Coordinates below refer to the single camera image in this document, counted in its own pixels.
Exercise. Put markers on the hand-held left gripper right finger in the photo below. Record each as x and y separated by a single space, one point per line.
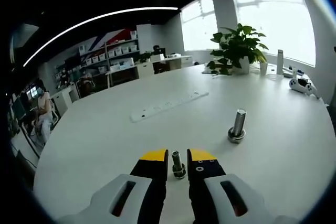
207 190

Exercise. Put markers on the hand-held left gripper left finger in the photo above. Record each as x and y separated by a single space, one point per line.
149 182

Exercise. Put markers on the small metal washer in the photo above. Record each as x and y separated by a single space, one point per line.
184 168

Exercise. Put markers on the thin threaded stud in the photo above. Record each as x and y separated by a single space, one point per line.
176 159

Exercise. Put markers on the thick threaded stud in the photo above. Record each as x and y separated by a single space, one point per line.
240 119

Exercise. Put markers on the white power strip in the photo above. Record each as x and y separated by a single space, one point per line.
162 107

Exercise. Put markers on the white office desk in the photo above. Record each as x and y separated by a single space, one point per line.
145 69

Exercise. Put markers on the white cabinet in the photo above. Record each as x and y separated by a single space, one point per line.
63 98

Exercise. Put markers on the white plant pot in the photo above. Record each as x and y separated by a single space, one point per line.
243 65

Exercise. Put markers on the metal storage shelf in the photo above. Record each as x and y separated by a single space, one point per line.
110 56

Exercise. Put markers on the row of white storage bins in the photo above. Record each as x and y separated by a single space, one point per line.
113 53

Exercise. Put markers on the white game controller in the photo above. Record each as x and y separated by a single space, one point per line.
295 85

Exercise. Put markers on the green potted plant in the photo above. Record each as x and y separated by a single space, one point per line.
236 45

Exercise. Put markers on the white tall bottle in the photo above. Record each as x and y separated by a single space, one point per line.
280 61

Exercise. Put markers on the long ceiling light strip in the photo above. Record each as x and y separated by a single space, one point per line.
86 20

